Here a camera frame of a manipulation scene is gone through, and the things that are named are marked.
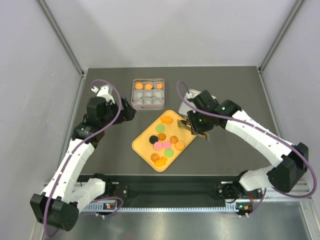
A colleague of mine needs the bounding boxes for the pink sandwich cookie left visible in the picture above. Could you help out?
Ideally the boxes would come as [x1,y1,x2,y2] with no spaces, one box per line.
[153,141,163,151]

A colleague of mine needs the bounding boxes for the green sandwich cookie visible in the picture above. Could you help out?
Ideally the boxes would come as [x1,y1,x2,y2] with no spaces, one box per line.
[155,124,165,133]
[164,148,174,158]

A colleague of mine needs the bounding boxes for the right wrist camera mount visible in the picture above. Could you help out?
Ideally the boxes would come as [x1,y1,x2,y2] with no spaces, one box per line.
[185,92,200,102]

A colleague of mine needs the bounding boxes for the pink sandwich cookie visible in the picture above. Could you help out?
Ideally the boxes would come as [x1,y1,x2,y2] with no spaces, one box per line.
[153,141,163,151]
[162,141,172,149]

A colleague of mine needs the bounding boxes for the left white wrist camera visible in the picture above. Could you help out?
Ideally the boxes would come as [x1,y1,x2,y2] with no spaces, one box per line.
[91,84,114,102]

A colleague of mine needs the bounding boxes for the round biscuit cookie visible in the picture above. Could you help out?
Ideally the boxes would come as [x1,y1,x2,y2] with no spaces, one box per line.
[175,141,185,151]
[144,83,153,90]
[134,82,144,90]

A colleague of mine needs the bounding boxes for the fish shaped cookie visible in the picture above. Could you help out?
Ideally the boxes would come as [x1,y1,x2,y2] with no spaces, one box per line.
[154,156,168,167]
[160,116,173,124]

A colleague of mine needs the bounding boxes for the purple cable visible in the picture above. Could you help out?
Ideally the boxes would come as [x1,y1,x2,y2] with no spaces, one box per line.
[176,80,316,218]
[42,79,125,237]

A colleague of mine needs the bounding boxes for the pink cookie tin box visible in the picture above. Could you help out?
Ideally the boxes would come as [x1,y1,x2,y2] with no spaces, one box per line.
[131,78,165,111]

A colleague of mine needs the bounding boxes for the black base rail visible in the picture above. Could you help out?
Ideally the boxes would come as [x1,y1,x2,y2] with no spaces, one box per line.
[77,173,263,210]

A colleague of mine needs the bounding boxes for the black sandwich cookie left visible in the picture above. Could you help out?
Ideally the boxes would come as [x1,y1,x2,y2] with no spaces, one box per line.
[149,135,159,145]

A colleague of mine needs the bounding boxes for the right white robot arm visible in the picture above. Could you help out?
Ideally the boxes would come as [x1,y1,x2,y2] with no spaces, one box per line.
[180,90,309,199]

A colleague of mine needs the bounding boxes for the swirl cookie bottom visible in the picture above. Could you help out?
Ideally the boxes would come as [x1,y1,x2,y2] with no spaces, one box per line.
[150,153,160,162]

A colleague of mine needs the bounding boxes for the fish shaped cookie bottom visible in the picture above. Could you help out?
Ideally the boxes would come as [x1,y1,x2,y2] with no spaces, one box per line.
[154,156,168,167]

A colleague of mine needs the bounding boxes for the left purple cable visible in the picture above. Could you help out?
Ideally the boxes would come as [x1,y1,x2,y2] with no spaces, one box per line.
[42,79,125,237]

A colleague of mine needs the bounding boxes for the aluminium frame rail front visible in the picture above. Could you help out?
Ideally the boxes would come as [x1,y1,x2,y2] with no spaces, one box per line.
[82,189,312,214]

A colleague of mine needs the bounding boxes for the chocolate chip cookie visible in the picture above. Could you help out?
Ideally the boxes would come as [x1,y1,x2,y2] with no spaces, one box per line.
[157,133,166,141]

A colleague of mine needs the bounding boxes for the pink sandwich cookie right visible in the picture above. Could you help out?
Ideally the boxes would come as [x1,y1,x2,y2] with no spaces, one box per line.
[162,141,172,149]

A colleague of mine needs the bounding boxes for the green sandwich cookie bottom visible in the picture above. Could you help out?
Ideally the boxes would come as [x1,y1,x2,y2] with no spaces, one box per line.
[164,148,174,158]

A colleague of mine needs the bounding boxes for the round biscuit cookie top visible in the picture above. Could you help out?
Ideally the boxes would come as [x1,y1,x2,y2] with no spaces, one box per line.
[144,83,153,90]

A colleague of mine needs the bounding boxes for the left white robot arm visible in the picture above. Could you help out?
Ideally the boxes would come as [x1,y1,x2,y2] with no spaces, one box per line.
[30,96,136,231]

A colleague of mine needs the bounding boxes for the yellow plastic tray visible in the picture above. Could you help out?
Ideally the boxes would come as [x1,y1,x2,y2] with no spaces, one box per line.
[131,110,196,172]

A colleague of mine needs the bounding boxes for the silver tin lid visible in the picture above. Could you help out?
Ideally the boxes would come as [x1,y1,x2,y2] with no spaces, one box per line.
[178,89,201,117]

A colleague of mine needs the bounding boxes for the fish shaped cookie top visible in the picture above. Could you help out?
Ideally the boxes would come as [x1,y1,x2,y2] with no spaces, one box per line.
[160,116,173,124]

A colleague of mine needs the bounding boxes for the green sandwich cookie top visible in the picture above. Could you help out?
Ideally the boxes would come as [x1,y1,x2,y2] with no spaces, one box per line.
[155,124,165,133]

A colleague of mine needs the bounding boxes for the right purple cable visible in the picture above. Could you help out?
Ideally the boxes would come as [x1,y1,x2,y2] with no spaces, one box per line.
[176,80,316,218]

